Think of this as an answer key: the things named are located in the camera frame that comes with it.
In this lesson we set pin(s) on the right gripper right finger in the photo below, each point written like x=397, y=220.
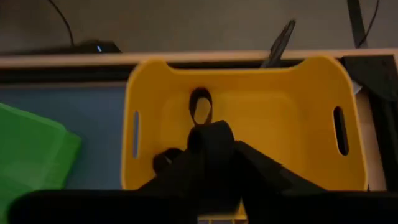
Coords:
x=248, y=174

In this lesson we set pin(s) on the dark metal clamp lever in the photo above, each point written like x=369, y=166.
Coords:
x=280, y=43

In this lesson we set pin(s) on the yellow plastic basket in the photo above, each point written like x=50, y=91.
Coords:
x=264, y=109

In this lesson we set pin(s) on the black hub box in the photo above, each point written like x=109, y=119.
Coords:
x=96, y=46

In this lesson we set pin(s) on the wide black rubber band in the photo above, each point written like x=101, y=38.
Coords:
x=191, y=107
x=166, y=159

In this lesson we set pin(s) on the black frame corner bracket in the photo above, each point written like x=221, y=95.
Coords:
x=373, y=74

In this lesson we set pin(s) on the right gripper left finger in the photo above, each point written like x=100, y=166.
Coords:
x=186, y=174

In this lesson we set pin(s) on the green plastic basket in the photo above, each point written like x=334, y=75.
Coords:
x=31, y=149

